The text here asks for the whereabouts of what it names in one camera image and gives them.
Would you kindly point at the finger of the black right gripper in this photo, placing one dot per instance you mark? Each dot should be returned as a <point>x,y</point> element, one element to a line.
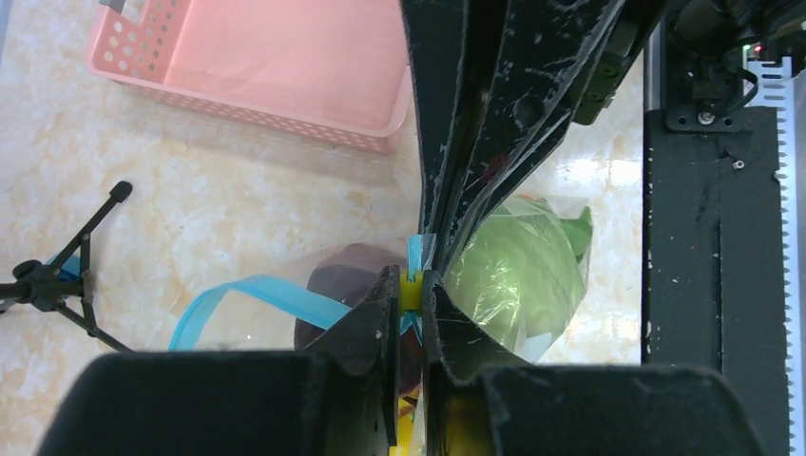
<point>453,48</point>
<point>557,63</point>

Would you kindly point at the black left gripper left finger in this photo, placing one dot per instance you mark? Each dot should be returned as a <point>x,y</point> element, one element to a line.
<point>336,397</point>

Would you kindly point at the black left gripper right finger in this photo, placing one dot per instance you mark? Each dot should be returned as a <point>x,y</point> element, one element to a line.
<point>481,399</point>

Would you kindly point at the pink plastic perforated basket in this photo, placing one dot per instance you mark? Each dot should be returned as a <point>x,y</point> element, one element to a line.
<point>334,71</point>

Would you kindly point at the red apple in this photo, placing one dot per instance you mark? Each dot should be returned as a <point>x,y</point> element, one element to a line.
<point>345,274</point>

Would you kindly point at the clear zip bag blue zipper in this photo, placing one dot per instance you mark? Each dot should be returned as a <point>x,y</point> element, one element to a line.
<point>252,312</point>

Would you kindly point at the green cabbage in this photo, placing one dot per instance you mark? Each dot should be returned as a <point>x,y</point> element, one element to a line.
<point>523,274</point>

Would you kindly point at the blue toy block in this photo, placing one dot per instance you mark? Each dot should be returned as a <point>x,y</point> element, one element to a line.
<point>70,270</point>

